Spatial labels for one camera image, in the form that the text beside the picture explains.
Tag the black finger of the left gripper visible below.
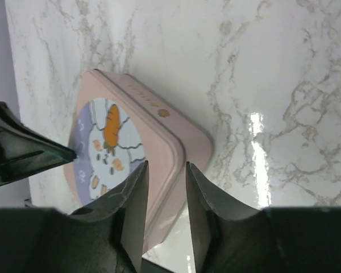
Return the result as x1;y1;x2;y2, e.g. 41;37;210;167
0;101;76;187

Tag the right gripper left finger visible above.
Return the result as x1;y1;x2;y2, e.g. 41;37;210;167
0;162;149;272

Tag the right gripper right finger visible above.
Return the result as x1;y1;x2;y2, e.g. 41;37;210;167
186;163;341;272

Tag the pink chocolate tin box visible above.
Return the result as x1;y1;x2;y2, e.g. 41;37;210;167
125;74;214;252

